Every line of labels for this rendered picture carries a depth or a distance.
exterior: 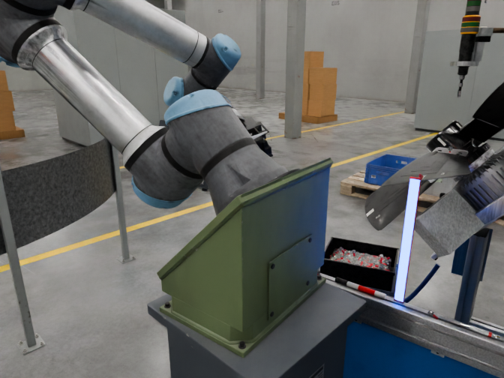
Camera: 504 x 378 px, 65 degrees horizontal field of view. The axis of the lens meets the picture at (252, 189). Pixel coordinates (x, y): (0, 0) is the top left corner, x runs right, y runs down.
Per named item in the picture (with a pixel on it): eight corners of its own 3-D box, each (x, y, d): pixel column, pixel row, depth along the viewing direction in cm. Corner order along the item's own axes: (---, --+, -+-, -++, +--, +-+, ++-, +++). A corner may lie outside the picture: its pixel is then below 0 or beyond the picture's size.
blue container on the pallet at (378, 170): (418, 177, 455) (421, 159, 448) (400, 190, 411) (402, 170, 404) (383, 171, 479) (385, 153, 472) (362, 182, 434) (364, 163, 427)
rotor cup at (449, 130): (456, 172, 133) (428, 144, 136) (494, 143, 124) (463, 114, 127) (445, 182, 122) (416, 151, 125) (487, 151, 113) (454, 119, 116)
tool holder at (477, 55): (477, 65, 113) (484, 28, 110) (490, 66, 106) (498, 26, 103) (445, 65, 113) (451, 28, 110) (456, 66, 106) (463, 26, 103)
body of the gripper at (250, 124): (270, 131, 88) (249, 109, 97) (235, 145, 86) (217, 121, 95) (274, 158, 93) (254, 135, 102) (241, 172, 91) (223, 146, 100)
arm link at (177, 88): (182, 58, 94) (220, 76, 101) (160, 90, 101) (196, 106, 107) (185, 79, 90) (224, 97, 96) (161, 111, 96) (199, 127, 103)
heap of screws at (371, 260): (391, 267, 127) (393, 253, 125) (386, 290, 115) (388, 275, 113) (332, 256, 134) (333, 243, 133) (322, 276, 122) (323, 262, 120)
